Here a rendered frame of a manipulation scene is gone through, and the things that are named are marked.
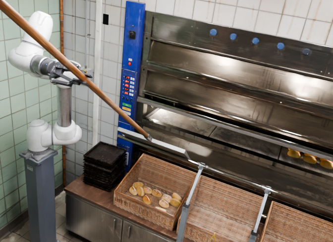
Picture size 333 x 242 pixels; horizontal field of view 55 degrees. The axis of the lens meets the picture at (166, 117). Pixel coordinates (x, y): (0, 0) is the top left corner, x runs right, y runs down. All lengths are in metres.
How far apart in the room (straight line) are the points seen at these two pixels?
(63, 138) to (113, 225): 0.87
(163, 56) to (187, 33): 0.27
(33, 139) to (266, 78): 1.75
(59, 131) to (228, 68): 1.34
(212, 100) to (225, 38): 0.49
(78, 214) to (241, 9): 2.17
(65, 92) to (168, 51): 0.88
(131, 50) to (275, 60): 1.13
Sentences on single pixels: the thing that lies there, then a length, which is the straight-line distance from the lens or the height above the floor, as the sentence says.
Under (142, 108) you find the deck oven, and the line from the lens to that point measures 2.83.
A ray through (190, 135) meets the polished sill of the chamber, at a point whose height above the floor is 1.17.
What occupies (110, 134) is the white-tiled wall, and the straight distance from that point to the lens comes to 3.14.
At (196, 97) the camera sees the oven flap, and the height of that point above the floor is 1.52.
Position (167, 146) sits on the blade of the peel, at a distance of 2.27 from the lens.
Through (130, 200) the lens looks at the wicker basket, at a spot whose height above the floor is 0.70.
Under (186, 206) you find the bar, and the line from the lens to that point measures 2.31.
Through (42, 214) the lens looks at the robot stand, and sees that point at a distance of 2.95.
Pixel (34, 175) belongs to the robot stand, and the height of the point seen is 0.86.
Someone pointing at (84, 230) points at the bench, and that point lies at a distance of 3.15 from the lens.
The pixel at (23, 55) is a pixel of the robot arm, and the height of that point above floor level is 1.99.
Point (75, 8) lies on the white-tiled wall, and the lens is 3.01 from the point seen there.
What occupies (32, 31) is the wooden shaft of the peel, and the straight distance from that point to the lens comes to 1.17.
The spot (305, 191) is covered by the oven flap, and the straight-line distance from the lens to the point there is 2.73.
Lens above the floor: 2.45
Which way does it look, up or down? 25 degrees down
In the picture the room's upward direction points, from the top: 8 degrees clockwise
